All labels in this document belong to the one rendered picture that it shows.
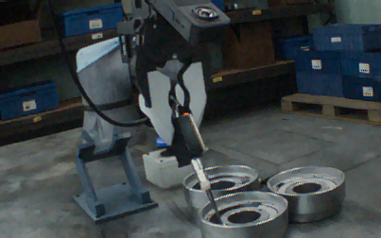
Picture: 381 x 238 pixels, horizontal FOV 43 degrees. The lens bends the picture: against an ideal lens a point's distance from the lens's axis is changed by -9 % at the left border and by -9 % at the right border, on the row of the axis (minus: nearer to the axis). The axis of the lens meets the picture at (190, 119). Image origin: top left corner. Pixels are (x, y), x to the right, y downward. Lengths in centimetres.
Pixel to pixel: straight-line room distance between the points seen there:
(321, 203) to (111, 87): 61
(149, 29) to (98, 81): 54
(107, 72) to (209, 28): 61
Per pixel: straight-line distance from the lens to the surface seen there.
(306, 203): 62
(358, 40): 439
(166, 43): 58
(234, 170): 76
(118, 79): 110
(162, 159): 82
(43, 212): 81
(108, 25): 425
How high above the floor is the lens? 107
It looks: 12 degrees down
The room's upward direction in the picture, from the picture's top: 8 degrees counter-clockwise
